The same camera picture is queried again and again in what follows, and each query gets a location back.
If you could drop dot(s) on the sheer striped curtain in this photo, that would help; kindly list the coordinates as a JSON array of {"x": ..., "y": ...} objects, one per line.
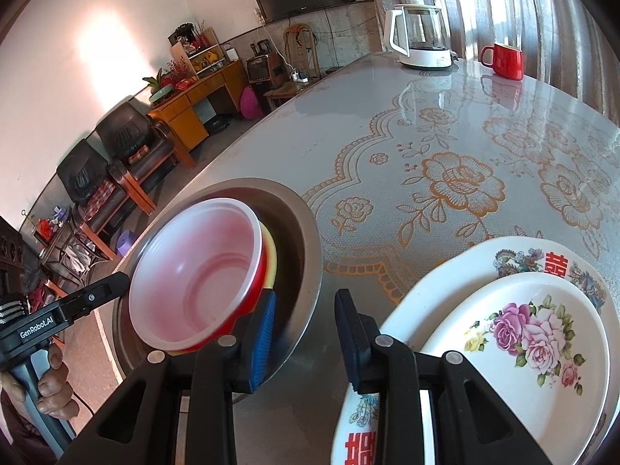
[{"x": 562, "y": 43}]

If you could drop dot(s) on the white glass electric kettle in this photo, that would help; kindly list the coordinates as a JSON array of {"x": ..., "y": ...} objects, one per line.
[{"x": 416, "y": 33}]

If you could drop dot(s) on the black armchair far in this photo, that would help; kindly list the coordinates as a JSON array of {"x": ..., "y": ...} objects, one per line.
[{"x": 95, "y": 195}]

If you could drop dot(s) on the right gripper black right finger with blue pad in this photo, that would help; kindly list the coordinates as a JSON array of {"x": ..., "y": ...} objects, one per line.
[{"x": 423, "y": 409}]

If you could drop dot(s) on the white plate pink roses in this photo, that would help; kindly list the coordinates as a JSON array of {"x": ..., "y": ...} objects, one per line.
[{"x": 542, "y": 346}]

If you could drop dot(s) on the wooden chair by wall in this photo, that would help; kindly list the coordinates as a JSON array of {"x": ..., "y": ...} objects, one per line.
[{"x": 301, "y": 53}]

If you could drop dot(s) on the red plastic bowl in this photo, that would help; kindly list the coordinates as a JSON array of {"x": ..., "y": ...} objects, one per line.
[{"x": 167, "y": 265}]

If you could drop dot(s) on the yellow plastic bowl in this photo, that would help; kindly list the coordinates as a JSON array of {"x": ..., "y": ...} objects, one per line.
[{"x": 270, "y": 256}]

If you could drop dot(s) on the large white plate red characters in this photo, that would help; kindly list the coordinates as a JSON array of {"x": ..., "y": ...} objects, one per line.
[{"x": 445, "y": 287}]

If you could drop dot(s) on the lace patterned tablecloth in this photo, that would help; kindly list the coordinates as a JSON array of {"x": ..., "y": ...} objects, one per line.
[{"x": 447, "y": 164}]

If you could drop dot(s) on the person's left hand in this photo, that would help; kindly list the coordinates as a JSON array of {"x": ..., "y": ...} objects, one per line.
[{"x": 56, "y": 394}]

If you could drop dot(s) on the red mug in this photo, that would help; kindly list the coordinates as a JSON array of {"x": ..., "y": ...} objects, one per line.
[{"x": 506, "y": 61}]

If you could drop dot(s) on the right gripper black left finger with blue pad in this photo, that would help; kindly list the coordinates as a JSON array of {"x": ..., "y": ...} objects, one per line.
[{"x": 138, "y": 423}]

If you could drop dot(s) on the pink bag on floor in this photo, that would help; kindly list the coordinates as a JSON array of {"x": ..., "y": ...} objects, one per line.
[{"x": 250, "y": 105}]

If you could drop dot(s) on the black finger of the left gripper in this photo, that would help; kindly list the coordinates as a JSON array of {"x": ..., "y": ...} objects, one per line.
[{"x": 82, "y": 302}]

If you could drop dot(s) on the black armchair near cabinet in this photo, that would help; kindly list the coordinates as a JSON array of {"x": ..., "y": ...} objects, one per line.
[{"x": 141, "y": 151}]

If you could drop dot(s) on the orange wooden cabinet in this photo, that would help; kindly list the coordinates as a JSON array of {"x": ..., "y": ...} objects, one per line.
[{"x": 185, "y": 112}]

